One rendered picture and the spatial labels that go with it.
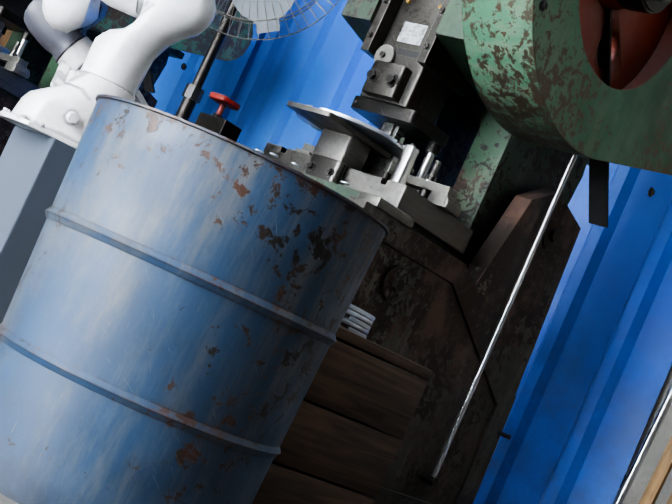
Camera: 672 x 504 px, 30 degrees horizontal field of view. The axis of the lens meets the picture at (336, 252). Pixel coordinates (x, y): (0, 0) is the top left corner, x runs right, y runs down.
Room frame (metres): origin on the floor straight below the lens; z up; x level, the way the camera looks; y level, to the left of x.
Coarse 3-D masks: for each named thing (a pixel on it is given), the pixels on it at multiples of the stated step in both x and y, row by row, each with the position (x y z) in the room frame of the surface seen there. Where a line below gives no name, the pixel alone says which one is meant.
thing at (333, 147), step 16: (304, 112) 2.76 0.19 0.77; (320, 112) 2.69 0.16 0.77; (320, 128) 2.86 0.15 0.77; (336, 128) 2.77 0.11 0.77; (352, 128) 2.74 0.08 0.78; (320, 144) 2.83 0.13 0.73; (336, 144) 2.80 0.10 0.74; (352, 144) 2.79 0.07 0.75; (368, 144) 2.79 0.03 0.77; (320, 160) 2.82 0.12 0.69; (336, 160) 2.79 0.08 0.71; (352, 160) 2.80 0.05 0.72; (320, 176) 2.81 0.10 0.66; (336, 176) 2.79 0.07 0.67
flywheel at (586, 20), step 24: (600, 0) 2.67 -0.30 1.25; (624, 0) 2.63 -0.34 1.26; (648, 0) 2.61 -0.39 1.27; (600, 24) 2.71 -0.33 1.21; (624, 24) 2.78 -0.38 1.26; (648, 24) 2.85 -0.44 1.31; (624, 48) 2.81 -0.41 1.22; (648, 48) 2.88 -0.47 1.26; (600, 72) 2.77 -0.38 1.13; (624, 72) 2.84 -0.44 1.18; (648, 72) 2.88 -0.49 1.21
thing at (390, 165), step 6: (372, 156) 2.90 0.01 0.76; (390, 156) 2.87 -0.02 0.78; (366, 162) 2.91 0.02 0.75; (372, 162) 2.90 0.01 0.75; (378, 162) 2.89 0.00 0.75; (384, 162) 2.88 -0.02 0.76; (390, 162) 2.86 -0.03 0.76; (396, 162) 2.87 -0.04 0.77; (378, 168) 2.88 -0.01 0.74; (384, 168) 2.87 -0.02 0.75; (390, 168) 2.87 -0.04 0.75
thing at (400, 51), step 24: (408, 0) 2.91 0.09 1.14; (432, 0) 2.87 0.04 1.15; (408, 24) 2.90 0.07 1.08; (432, 24) 2.86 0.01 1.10; (384, 48) 2.91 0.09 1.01; (408, 48) 2.88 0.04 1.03; (384, 72) 2.86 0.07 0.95; (408, 72) 2.84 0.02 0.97; (384, 96) 2.85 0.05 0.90; (408, 96) 2.84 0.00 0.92; (432, 96) 2.89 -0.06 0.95; (432, 120) 2.92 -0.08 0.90
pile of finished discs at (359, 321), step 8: (352, 312) 2.08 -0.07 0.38; (360, 312) 2.10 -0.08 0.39; (344, 320) 2.08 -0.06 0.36; (352, 320) 2.09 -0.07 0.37; (360, 320) 2.12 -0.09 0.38; (368, 320) 2.13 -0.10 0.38; (344, 328) 2.08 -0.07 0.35; (352, 328) 2.10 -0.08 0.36; (360, 328) 2.11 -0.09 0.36; (368, 328) 2.15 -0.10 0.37
